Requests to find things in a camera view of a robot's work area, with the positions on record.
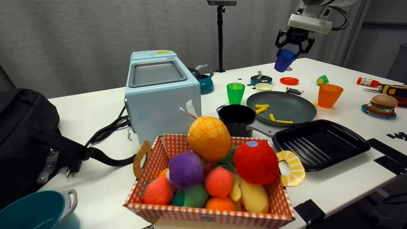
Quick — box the orange plush pineapple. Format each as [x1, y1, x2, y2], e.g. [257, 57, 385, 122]
[187, 115, 232, 161]

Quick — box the black grill tray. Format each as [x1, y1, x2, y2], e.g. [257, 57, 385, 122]
[273, 119, 371, 171]

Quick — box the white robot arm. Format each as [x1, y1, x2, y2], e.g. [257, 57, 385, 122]
[275, 0, 358, 57]

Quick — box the red coaster disc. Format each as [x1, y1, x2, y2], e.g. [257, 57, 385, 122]
[280, 76, 299, 85]

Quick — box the red plush tomato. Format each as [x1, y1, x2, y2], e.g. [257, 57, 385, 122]
[235, 141, 279, 185]

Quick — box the purple plush fruit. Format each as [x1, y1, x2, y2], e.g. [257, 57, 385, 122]
[168, 151, 204, 189]

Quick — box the cream small bowl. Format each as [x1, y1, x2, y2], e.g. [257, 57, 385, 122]
[256, 82, 274, 91]

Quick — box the blue plastic cup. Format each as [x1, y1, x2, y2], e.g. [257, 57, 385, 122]
[275, 48, 297, 72]

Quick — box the small green yellow toy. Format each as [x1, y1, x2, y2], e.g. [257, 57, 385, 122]
[317, 75, 330, 85]

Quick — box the orange red plush peach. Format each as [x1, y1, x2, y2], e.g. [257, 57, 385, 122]
[205, 166, 235, 197]

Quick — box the yellow plush potato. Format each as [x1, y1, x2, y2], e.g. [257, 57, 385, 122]
[241, 180, 270, 213]

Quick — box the yellow fry piece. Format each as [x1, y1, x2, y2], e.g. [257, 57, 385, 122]
[255, 104, 270, 114]
[269, 113, 294, 124]

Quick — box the red ketchup bottle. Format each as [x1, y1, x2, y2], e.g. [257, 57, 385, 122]
[357, 77, 382, 87]

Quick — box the red orange plush fruit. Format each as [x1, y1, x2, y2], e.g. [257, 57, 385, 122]
[142, 176, 173, 204]

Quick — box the green plush vegetable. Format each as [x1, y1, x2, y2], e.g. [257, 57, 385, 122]
[172, 183, 209, 207]

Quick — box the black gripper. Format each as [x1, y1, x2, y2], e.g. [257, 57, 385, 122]
[275, 26, 316, 56]

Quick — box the black backpack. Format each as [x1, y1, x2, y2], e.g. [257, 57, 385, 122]
[0, 63, 137, 210]

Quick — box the black camera stand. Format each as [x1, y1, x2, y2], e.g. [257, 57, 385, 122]
[207, 0, 237, 72]

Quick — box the teal pot front left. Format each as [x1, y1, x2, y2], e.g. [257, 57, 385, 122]
[0, 189, 81, 229]

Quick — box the orange plastic cup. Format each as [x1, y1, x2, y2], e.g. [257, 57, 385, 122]
[318, 84, 344, 108]

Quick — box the yellow plush pineapple slice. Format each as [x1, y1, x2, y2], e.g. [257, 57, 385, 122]
[278, 150, 306, 187]

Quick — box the light blue toy toaster oven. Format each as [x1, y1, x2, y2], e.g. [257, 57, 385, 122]
[125, 49, 201, 142]

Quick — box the small teal pot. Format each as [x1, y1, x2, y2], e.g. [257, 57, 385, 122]
[191, 65, 214, 94]

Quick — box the green plastic cup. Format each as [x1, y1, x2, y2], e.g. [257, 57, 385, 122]
[227, 82, 246, 104]

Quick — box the grey green round plate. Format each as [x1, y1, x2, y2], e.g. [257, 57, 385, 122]
[247, 91, 317, 127]

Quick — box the red checkered fruit basket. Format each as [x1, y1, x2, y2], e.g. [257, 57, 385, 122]
[124, 133, 296, 229]

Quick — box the toy hamburger on plate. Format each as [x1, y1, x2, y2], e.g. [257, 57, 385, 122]
[362, 94, 399, 119]

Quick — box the black saucepan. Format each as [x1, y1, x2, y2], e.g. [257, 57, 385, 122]
[217, 104, 256, 137]

